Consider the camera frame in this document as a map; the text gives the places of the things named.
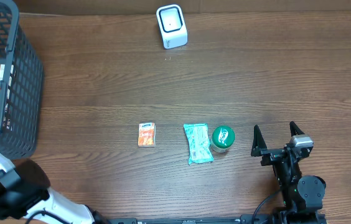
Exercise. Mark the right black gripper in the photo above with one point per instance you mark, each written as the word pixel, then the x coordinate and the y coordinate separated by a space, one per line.
pixel 277 156

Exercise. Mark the green lid jar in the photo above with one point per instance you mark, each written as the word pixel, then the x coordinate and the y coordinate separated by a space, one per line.
pixel 222 139

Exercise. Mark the teal wipes packet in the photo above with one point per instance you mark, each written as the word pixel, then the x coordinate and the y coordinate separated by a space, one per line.
pixel 199 144

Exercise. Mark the orange small packet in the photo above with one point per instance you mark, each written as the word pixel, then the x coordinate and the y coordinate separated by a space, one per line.
pixel 147 134

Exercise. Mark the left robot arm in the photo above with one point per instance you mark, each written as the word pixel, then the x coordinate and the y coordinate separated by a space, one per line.
pixel 25 192

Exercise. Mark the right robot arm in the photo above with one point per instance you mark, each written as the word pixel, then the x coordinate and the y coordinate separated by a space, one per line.
pixel 302 194

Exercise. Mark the white barcode scanner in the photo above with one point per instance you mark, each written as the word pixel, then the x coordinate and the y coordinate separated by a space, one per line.
pixel 172 26

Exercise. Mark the dark grey plastic basket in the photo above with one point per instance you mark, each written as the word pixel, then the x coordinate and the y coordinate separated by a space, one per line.
pixel 21 87

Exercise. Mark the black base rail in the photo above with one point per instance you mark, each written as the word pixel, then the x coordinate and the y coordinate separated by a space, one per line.
pixel 243 219

